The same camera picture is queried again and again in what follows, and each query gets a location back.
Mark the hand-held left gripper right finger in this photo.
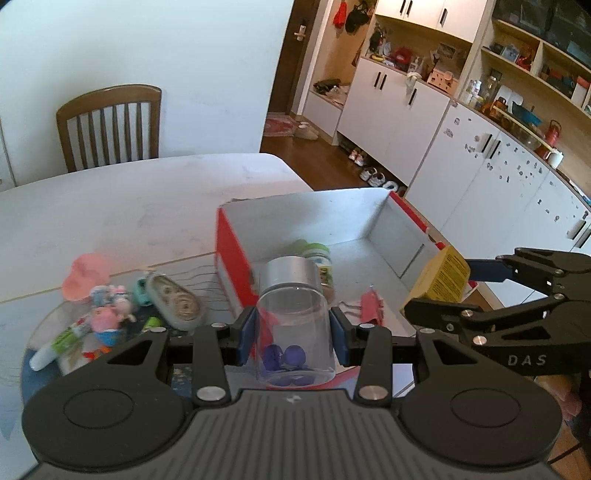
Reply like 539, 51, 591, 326
329, 307, 482, 408

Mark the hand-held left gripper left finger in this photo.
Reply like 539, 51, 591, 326
106, 307, 258, 408

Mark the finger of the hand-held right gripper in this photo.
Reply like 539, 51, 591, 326
466, 247, 591, 298
403, 294, 566, 346

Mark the yellow carton box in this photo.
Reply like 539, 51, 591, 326
401, 244, 472, 308

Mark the clear glass jar silver lid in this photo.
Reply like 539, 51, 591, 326
255, 257, 339, 387

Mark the red white cardboard box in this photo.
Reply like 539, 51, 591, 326
216, 187, 462, 391

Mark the pink plastic toy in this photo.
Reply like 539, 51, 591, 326
62, 253, 112, 303

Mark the pink binder clip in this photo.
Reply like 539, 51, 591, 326
339, 286, 385, 326

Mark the printed blue white placemat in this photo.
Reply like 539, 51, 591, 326
21, 264, 252, 416

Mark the green lid bottle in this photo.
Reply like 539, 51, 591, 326
290, 239, 335, 305

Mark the grey oval correction tape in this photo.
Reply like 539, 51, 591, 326
145, 273, 206, 332

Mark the white bunny figurine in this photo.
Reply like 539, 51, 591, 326
104, 285, 138, 321

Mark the pink pig figurine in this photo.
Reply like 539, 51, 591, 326
89, 305, 126, 346

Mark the blue basin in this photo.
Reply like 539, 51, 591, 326
511, 102, 544, 128

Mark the red patterned rug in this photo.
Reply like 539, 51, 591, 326
264, 115, 297, 137

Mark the wooden chair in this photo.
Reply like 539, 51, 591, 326
56, 84, 163, 174

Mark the black hanging cap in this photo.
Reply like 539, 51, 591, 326
345, 4, 371, 34

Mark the white wall cabinet unit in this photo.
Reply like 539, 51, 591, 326
300, 0, 591, 259

